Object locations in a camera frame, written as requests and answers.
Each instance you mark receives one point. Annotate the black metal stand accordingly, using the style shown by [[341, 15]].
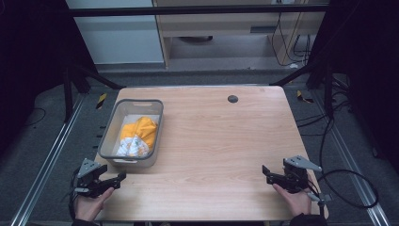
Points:
[[67, 94], [328, 91]]

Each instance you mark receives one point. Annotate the orange and white cloth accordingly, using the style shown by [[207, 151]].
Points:
[[139, 135]]

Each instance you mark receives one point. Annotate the yellow black tape strip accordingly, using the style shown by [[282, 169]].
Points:
[[101, 101], [302, 97]]

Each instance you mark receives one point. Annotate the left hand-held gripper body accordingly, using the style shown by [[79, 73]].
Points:
[[89, 174]]

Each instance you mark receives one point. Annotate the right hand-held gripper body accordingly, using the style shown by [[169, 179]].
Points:
[[296, 175]]

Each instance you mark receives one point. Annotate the black frame crossbar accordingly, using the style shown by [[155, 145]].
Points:
[[188, 10]]

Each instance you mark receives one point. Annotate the white cabinet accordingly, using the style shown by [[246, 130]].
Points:
[[119, 40]]

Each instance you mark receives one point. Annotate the person's right hand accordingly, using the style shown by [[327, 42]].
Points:
[[296, 202]]

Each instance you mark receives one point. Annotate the dark round table grommet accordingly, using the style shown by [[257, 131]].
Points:
[[232, 99]]

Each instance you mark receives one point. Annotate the dark curtain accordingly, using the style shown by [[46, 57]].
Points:
[[370, 62], [31, 62]]

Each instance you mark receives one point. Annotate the grey plastic basket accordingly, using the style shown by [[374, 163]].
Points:
[[113, 138]]

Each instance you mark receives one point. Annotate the grey plug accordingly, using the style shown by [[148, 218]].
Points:
[[321, 197]]

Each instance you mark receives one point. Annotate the aluminium floor rail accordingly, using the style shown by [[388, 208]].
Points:
[[50, 157], [351, 157]]

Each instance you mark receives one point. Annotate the person's left hand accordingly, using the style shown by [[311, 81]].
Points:
[[89, 205]]

